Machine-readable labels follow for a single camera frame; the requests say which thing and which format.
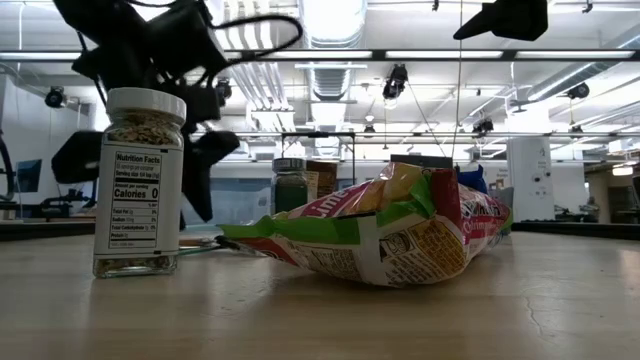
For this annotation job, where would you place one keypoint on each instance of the black background robot arm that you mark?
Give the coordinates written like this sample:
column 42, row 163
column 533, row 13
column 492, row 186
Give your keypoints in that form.
column 65, row 204

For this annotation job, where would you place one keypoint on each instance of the black ceiling spotlight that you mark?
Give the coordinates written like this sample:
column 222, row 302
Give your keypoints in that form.
column 395, row 82
column 55, row 97
column 578, row 91
column 482, row 125
column 226, row 90

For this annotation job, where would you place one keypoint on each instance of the silver ventilation duct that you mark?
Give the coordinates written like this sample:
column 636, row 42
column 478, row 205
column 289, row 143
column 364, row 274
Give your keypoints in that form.
column 332, row 20

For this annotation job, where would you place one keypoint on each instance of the bagel seasoning jar white lid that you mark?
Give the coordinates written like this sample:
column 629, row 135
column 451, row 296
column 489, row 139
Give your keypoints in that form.
column 140, row 200

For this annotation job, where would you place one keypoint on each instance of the dark grey plastic bin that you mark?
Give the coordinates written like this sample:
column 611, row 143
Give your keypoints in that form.
column 504, row 205

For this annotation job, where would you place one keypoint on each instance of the white pillar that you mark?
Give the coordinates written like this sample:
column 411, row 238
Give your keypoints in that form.
column 530, row 180

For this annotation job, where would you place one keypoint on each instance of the lime shrimp ramen packet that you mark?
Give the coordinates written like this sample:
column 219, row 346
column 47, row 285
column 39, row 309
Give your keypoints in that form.
column 400, row 240

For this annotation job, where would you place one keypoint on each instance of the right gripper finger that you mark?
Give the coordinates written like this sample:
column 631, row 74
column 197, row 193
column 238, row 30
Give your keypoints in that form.
column 520, row 20

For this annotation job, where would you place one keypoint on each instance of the silver metal spoon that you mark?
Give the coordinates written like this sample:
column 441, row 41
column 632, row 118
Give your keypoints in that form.
column 197, row 242

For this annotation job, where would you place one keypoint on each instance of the green lid spice jar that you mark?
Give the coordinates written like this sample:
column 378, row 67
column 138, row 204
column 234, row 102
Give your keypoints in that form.
column 289, row 195

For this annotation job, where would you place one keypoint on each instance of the computer monitor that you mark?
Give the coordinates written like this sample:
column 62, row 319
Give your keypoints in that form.
column 29, row 175

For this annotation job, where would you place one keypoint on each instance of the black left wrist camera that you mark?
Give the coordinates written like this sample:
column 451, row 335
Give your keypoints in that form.
column 185, row 37

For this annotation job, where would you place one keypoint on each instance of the black overhead beam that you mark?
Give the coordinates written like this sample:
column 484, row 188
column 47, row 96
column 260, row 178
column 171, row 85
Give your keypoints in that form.
column 378, row 55

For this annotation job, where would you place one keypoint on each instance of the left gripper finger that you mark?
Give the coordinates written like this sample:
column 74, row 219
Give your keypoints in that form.
column 205, row 165
column 77, row 157

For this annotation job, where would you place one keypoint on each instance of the black rectangular panel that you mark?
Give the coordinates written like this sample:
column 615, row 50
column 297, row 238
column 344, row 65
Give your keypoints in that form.
column 420, row 160

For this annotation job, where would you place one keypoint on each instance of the yellow blue ramen packet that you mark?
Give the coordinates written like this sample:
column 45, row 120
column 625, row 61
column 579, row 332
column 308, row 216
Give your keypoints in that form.
column 472, row 177

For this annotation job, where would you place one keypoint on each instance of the lit ceiling lamp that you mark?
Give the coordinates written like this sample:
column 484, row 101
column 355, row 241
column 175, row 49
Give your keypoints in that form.
column 622, row 171

